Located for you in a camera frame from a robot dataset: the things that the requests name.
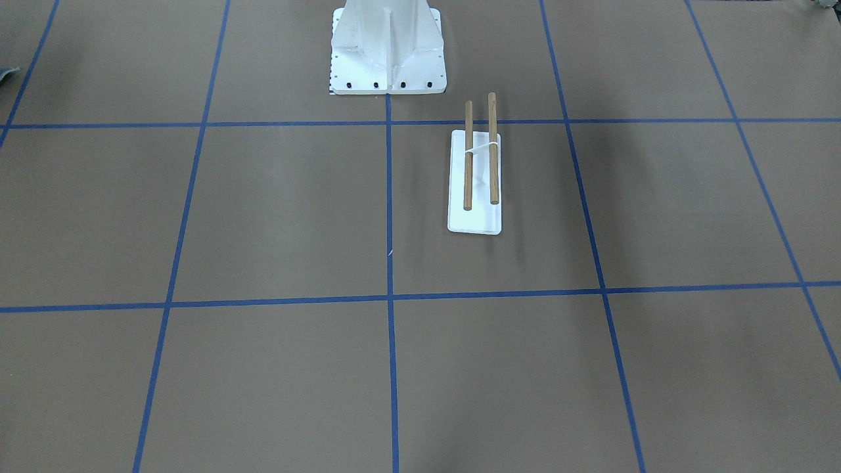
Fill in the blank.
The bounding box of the grey blue towel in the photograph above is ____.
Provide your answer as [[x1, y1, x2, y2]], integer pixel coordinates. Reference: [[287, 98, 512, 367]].
[[0, 67, 19, 86]]

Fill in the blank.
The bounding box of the white wooden towel rack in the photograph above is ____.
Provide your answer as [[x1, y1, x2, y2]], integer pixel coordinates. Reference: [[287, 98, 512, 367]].
[[447, 92, 503, 236]]

